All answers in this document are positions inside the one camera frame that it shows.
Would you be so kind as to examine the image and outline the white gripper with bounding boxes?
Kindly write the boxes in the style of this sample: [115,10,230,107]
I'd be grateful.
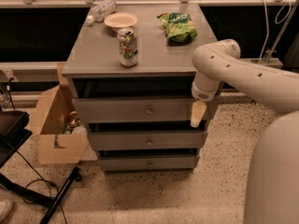
[191,72,220,128]

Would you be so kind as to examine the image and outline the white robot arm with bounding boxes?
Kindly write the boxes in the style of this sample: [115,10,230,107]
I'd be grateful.
[192,39,299,224]

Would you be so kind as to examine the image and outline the grey middle drawer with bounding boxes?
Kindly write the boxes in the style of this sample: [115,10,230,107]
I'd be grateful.
[89,131,207,150]

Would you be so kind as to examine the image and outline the grey drawer cabinet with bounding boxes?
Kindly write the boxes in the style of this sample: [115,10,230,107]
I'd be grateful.
[67,4,218,160]

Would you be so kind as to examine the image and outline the grey bottom drawer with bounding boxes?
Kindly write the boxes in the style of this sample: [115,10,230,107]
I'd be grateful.
[99,155,199,172]

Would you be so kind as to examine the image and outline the metal railing beam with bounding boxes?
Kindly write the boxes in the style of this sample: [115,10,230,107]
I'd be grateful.
[0,58,284,83]

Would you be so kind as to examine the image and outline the green chip bag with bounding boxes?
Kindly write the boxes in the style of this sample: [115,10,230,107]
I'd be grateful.
[157,13,197,44]

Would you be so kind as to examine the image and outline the crushed soda can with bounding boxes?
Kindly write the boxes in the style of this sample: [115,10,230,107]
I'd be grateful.
[117,27,138,67]

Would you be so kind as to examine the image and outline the beige paper bowl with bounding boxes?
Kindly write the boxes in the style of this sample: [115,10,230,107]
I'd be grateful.
[104,12,137,32]

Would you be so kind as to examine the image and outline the bottles inside cardboard box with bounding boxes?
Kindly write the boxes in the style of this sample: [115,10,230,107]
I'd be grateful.
[63,111,87,134]

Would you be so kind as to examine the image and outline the clear plastic water bottle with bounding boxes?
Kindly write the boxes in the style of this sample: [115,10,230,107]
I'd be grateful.
[86,0,117,25]

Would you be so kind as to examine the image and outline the cardboard box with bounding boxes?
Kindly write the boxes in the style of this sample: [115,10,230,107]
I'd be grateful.
[29,63,89,164]

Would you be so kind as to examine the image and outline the black stand with tray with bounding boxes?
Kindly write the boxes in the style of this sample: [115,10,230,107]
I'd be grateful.
[0,109,82,224]

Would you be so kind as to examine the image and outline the white shoe tip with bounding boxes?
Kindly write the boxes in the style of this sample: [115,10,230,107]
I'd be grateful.
[0,200,13,223]

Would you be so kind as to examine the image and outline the white hanging cable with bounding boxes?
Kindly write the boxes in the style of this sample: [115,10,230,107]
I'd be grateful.
[258,0,271,61]

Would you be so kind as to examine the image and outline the black floor cable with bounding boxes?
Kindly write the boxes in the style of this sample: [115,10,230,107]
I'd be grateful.
[15,150,69,224]

